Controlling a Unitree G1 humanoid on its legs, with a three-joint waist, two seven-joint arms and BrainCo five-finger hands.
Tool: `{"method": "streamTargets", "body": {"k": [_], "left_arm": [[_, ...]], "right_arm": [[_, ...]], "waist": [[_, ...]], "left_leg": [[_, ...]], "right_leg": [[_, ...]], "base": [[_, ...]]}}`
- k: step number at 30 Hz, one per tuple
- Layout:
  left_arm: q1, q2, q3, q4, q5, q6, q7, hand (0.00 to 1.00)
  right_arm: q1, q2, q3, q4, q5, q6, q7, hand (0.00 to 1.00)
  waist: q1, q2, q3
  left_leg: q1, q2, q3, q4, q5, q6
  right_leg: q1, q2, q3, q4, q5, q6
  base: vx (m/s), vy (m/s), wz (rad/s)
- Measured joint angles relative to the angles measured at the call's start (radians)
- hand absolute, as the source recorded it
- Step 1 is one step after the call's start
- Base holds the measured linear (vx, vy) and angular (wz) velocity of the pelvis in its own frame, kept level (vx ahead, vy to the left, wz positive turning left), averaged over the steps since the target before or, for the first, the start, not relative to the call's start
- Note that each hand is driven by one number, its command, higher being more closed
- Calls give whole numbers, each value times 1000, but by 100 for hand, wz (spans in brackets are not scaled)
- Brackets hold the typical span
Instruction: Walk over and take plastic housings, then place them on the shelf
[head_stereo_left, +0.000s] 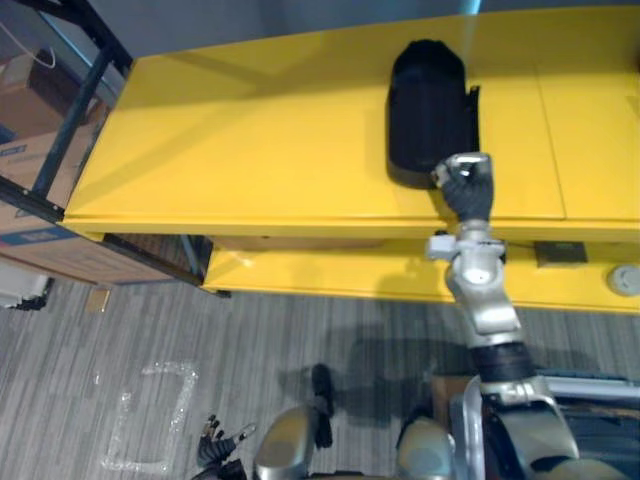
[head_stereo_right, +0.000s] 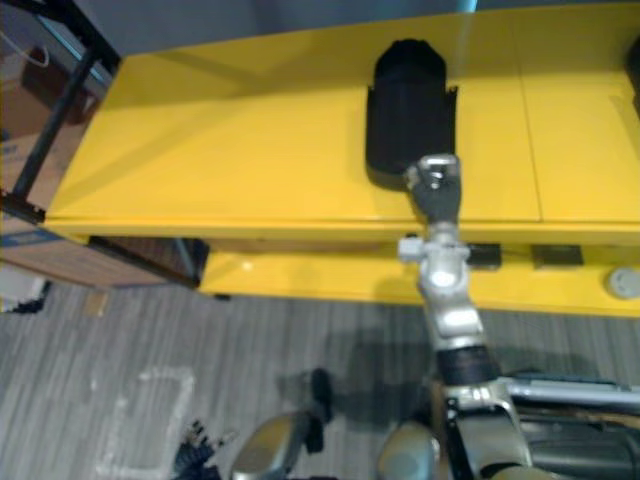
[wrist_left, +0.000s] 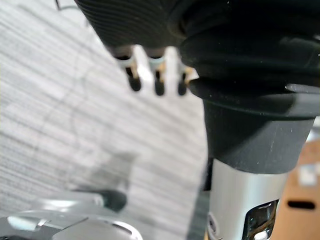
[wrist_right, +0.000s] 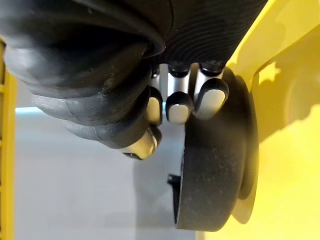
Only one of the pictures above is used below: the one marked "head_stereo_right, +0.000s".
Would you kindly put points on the small black block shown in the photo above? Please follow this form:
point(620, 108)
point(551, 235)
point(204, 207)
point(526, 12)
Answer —
point(486, 256)

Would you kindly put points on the yellow metal shelf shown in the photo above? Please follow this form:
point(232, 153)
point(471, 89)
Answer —
point(225, 150)

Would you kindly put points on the white round disc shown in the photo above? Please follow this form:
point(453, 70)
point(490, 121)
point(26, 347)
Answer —
point(623, 283)

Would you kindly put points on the black part on shelf edge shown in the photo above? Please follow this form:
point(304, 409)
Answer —
point(633, 65)

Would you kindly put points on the wide black block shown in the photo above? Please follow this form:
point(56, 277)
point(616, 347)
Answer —
point(557, 256)

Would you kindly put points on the black metal rack frame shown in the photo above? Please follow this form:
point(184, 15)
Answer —
point(50, 120)

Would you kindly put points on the black plastic housing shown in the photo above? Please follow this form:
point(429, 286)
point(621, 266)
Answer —
point(407, 110)

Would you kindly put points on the silver robot leg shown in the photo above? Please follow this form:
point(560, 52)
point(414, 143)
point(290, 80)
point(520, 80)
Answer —
point(410, 450)
point(270, 445)

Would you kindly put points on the right silver robot leg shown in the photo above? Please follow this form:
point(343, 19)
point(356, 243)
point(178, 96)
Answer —
point(410, 450)

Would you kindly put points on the left silver robot leg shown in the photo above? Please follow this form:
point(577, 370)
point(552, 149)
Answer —
point(270, 445)

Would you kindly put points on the dark robot foot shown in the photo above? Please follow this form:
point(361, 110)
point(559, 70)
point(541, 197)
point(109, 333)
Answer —
point(321, 395)

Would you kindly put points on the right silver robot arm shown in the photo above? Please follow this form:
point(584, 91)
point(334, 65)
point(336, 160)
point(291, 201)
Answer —
point(452, 315)

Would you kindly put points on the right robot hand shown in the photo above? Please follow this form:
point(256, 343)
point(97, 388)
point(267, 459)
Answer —
point(436, 200)

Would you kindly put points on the silver metal bar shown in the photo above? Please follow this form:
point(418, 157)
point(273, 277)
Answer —
point(575, 389)

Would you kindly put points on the brown cardboard box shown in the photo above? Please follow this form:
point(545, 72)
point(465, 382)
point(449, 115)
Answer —
point(45, 165)

